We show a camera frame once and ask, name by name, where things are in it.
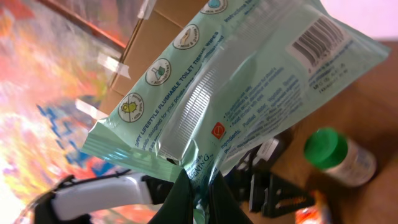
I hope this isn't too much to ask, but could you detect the brown cardboard panel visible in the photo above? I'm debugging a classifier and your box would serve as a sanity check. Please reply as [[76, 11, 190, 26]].
[[99, 0, 207, 114]]

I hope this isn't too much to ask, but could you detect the pale green wipes packet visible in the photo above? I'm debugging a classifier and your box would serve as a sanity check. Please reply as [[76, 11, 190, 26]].
[[82, 1, 389, 186]]

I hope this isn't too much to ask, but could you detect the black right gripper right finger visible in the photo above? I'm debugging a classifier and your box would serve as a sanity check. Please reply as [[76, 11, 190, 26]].
[[209, 172, 252, 224]]

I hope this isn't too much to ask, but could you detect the green lid white jar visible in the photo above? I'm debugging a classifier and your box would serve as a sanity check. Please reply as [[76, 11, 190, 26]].
[[303, 128, 377, 187]]

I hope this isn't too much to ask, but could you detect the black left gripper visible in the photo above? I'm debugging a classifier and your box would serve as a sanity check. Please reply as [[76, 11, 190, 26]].
[[224, 129, 315, 218]]

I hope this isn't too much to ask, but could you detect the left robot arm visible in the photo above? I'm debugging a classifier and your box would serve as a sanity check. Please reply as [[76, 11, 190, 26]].
[[34, 130, 315, 223]]

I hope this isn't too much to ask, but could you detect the colourful printed floor mat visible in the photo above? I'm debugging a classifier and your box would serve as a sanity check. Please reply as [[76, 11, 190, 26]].
[[1, 0, 143, 223]]

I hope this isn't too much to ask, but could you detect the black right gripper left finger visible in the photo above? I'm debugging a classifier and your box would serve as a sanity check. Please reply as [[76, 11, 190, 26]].
[[148, 170, 194, 224]]

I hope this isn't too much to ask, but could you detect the orange snack box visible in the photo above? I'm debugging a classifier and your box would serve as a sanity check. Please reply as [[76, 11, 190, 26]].
[[295, 190, 333, 224]]

